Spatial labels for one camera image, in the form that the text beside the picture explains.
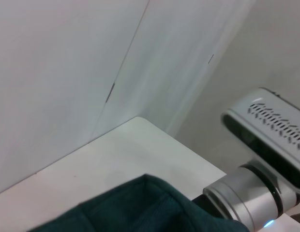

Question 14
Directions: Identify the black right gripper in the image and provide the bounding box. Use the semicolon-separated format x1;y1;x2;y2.
192;194;223;218

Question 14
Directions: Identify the dark teal lunch bag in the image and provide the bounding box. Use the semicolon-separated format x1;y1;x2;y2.
28;173;250;232

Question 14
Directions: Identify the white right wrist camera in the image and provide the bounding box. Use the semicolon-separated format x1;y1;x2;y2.
220;87;300;194

